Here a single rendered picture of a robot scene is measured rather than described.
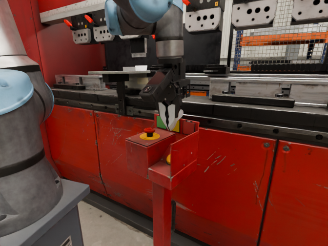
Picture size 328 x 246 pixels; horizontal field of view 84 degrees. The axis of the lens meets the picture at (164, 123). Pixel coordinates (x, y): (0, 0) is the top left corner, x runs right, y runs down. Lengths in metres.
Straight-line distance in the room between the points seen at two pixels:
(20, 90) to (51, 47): 1.44
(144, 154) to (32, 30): 1.36
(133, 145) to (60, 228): 0.31
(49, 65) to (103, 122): 0.77
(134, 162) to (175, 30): 0.43
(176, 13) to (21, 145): 0.42
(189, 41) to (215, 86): 0.70
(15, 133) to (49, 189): 0.11
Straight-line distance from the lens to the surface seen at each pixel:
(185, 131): 0.66
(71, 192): 0.43
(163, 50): 0.51
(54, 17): 1.63
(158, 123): 0.72
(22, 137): 0.35
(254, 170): 0.82
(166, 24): 0.51
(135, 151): 0.62
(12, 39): 0.49
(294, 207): 0.89
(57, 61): 1.78
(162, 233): 0.82
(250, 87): 0.86
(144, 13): 0.34
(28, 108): 0.35
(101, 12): 1.26
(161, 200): 0.72
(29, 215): 0.38
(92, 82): 1.36
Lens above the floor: 1.01
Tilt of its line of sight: 16 degrees down
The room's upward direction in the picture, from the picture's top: straight up
